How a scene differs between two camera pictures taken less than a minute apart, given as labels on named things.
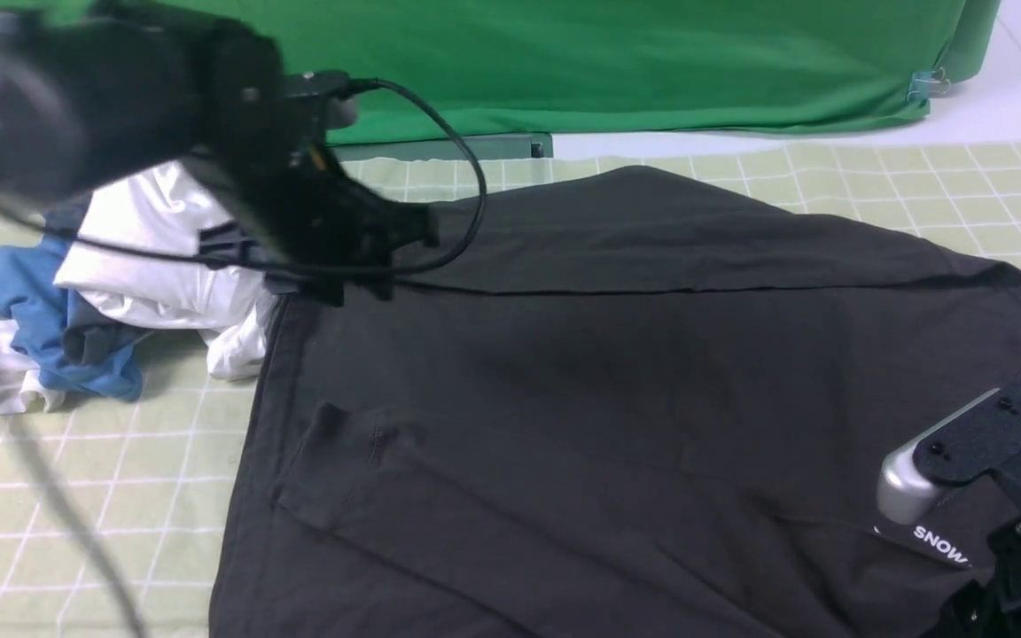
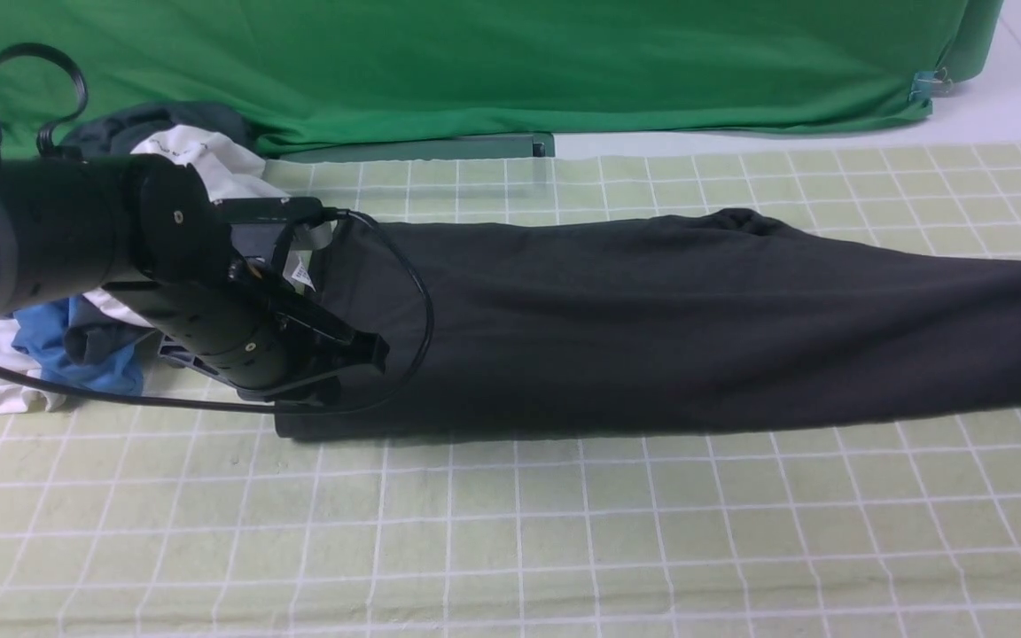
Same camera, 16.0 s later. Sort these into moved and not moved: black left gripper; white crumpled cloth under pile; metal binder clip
Moved: black left gripper
Not moved: white crumpled cloth under pile; metal binder clip
